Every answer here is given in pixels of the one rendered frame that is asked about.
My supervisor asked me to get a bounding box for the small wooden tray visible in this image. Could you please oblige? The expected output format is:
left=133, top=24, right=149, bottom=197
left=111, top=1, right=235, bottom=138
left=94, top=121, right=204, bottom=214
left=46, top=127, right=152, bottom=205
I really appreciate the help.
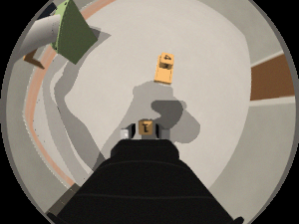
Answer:
left=154, top=55, right=173, bottom=85

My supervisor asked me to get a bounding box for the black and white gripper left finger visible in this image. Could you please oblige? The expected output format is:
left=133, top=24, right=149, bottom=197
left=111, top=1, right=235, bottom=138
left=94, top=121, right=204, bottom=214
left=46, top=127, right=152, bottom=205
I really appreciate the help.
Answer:
left=121, top=123, right=136, bottom=139

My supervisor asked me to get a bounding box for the wooden number cube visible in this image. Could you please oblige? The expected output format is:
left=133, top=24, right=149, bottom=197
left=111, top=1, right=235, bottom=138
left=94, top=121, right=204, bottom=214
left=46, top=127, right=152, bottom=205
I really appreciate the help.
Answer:
left=139, top=120, right=152, bottom=134
left=159, top=52, right=174, bottom=70

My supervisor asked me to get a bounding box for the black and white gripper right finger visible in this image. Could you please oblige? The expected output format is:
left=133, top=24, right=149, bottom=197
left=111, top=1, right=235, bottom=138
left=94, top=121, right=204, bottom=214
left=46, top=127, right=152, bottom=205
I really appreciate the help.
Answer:
left=155, top=123, right=170, bottom=140

